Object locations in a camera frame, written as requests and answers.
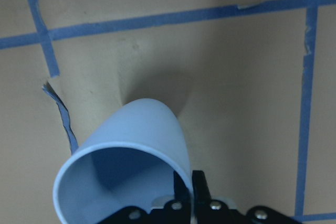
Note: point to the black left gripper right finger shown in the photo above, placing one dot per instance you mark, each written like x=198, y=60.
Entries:
x=201, y=191

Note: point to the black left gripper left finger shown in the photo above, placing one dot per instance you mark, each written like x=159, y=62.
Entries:
x=181, y=193

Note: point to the light blue plastic cup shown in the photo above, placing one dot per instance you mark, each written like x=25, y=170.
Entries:
x=129, y=160

